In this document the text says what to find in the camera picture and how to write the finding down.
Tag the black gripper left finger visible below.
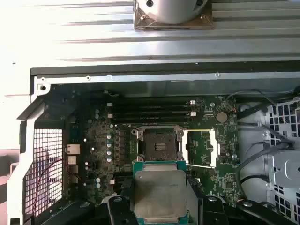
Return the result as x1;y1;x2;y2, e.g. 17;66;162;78
41;187;135;225

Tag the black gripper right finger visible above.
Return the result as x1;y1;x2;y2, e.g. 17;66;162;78
188;185;292;225

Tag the silver green CPU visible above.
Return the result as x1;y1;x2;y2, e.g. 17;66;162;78
132;160;189;225

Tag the metal socket cover frame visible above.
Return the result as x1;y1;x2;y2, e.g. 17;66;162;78
181;127;221;168

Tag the CPU socket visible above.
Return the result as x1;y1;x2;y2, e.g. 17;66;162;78
132;125;188;165

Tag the green motherboard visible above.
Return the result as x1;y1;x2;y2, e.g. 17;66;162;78
65;96;242;211

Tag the metal drive cage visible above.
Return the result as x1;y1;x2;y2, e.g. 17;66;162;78
264;86;300;225

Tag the black open PC case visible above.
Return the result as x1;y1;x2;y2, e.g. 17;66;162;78
7;62;300;225

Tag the thick grey cable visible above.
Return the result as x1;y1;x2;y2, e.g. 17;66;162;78
236;118;297;150

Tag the square brown base plate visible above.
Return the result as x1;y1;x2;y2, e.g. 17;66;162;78
134;3;214;30

